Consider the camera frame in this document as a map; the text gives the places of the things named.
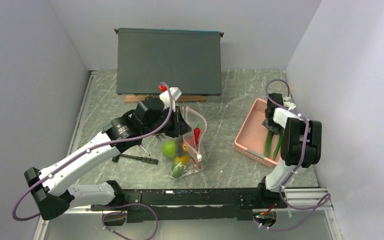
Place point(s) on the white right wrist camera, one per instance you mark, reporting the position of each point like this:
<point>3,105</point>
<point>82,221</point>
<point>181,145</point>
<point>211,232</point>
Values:
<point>288,103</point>

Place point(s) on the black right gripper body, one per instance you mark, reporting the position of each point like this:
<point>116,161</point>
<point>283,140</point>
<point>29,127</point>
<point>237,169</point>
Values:
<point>272,126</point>

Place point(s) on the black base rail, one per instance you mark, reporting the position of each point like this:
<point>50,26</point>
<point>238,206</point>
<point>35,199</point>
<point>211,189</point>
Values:
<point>198,204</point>

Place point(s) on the red strawberry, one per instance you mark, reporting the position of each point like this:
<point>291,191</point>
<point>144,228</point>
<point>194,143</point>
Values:
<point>187,146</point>

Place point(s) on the clear pink-dotted zip bag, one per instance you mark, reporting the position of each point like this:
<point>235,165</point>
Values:
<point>197,155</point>

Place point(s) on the wooden block under box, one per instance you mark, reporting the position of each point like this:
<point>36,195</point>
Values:
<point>183,98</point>

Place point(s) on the orange-green mango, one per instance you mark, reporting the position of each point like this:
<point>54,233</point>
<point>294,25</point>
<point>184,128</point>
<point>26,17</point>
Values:
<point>179,166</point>

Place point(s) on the orange-handled pliers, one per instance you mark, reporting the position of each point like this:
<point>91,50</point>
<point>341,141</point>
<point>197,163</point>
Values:
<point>159,136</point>

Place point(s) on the dark grey rack box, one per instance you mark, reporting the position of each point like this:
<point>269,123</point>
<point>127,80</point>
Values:
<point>187,59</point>

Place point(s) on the red chili pepper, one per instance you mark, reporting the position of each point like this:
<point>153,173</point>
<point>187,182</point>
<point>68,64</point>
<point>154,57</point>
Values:
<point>196,134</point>

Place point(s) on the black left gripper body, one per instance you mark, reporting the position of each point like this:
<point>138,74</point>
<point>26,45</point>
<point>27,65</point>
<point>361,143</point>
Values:
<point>168,128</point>

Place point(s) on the green-handled screwdriver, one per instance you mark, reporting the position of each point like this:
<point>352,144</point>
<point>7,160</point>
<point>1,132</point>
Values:
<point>145,150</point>

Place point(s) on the pink plastic basket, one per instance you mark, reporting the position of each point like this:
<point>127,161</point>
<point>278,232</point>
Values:
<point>251,138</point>

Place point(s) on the black T-handle tool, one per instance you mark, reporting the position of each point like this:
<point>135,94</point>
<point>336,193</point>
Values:
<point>148,160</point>

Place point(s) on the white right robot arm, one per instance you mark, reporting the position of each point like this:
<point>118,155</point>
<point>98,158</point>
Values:
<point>299,143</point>

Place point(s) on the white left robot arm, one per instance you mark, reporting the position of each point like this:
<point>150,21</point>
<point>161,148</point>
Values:
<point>54,189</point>

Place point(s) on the green apple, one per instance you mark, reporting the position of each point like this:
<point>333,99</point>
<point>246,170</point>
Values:
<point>169,149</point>

